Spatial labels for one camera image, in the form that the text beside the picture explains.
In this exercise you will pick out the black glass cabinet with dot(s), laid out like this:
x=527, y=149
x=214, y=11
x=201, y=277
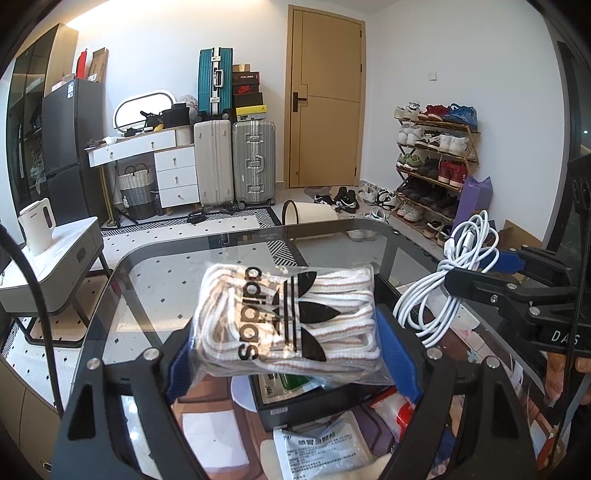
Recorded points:
x=41, y=66

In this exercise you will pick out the black handbag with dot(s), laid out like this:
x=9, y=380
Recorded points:
x=176, y=116

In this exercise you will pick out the wooden door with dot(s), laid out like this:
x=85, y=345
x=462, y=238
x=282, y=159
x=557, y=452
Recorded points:
x=325, y=98

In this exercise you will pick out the white suitcase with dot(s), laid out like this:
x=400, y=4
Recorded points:
x=213, y=155

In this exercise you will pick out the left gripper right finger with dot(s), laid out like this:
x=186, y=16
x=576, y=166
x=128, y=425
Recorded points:
x=466, y=414

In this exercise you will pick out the white dressing desk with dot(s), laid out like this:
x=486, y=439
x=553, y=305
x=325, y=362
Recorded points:
x=169, y=155

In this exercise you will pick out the teal suitcase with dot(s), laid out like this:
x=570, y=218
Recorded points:
x=214, y=82

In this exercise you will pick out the red tissue packet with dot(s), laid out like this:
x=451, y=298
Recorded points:
x=395, y=410

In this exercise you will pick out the wooden shoe rack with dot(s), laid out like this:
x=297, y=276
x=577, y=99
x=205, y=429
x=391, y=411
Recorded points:
x=438, y=149

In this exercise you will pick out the purple shopping bag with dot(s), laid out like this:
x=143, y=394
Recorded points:
x=475, y=197

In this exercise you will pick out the adidas socks pack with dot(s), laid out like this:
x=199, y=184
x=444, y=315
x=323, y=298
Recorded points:
x=314, y=322

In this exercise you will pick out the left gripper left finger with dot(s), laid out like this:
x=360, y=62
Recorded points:
x=93, y=441

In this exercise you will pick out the black refrigerator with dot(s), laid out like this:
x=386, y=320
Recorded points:
x=72, y=116

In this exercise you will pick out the white printed plastic packet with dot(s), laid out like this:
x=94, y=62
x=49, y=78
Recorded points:
x=336, y=450

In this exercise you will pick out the woven laundry basket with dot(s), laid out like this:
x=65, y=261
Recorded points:
x=135, y=186

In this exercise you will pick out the oval vanity mirror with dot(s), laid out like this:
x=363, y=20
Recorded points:
x=133, y=111

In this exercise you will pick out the open cardboard box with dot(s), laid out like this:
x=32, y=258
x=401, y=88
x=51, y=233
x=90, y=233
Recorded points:
x=512, y=236

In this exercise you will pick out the white electric kettle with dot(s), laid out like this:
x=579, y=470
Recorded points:
x=38, y=223

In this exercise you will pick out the silver suitcase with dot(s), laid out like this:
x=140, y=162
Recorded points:
x=254, y=162

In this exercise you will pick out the white side table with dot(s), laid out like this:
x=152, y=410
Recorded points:
x=75, y=255

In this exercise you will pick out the black cardboard box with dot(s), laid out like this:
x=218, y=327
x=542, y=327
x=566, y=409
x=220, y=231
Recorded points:
x=304, y=392

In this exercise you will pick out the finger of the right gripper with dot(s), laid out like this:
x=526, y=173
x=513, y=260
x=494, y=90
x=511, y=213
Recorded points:
x=510, y=299
x=516, y=260

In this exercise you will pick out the white waste bin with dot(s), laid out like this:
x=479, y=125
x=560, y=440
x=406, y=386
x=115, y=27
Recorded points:
x=294, y=213

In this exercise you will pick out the stack of shoe boxes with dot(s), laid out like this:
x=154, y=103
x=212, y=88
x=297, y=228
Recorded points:
x=246, y=94

